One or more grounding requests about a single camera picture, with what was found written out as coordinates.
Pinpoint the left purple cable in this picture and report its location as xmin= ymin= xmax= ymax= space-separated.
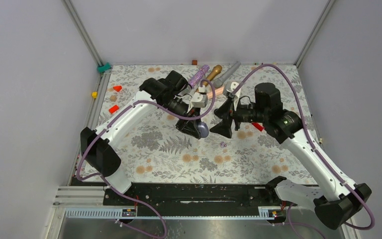
xmin=76 ymin=79 xmax=217 ymax=239

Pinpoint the purple glitter microphone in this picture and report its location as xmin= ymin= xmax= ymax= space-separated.
xmin=188 ymin=65 xmax=210 ymax=89

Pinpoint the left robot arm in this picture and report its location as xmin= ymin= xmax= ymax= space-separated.
xmin=78 ymin=71 xmax=208 ymax=205

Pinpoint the purple cable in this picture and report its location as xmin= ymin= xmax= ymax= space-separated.
xmin=232 ymin=64 xmax=376 ymax=231
xmin=76 ymin=79 xmax=217 ymax=239

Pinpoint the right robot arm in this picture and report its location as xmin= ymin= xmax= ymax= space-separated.
xmin=210 ymin=82 xmax=372 ymax=230

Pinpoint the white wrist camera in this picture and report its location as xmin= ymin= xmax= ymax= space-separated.
xmin=222 ymin=81 xmax=241 ymax=99
xmin=190 ymin=86 xmax=208 ymax=108

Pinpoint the red plastic box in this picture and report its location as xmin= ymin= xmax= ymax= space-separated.
xmin=252 ymin=122 xmax=264 ymax=132

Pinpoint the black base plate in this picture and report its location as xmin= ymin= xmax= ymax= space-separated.
xmin=103 ymin=183 xmax=290 ymax=218

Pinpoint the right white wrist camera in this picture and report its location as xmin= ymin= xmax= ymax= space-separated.
xmin=222 ymin=81 xmax=241 ymax=99

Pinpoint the floral patterned table mat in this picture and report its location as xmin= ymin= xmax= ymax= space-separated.
xmin=82 ymin=64 xmax=332 ymax=185

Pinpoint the pink microphone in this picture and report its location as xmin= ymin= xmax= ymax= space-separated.
xmin=207 ymin=87 xmax=224 ymax=99

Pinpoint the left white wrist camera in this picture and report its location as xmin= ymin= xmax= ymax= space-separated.
xmin=190 ymin=86 xmax=208 ymax=108

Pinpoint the gold microphone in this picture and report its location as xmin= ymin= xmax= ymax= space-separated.
xmin=206 ymin=65 xmax=222 ymax=81

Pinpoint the blue-grey earbud case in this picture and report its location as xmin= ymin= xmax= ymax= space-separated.
xmin=197 ymin=121 xmax=209 ymax=138

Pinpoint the teal corner clamp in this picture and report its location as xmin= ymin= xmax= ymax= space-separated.
xmin=97 ymin=62 xmax=112 ymax=74

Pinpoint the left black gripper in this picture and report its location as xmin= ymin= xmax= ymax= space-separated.
xmin=162 ymin=97 xmax=204 ymax=139

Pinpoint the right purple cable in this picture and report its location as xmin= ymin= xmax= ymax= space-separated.
xmin=232 ymin=64 xmax=376 ymax=231

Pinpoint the red triangular block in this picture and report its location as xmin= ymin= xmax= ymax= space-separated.
xmin=112 ymin=85 xmax=122 ymax=92

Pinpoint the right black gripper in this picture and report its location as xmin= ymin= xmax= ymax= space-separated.
xmin=210 ymin=96 xmax=268 ymax=138

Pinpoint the grey microphone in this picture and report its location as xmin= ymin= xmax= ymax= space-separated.
xmin=213 ymin=61 xmax=241 ymax=89

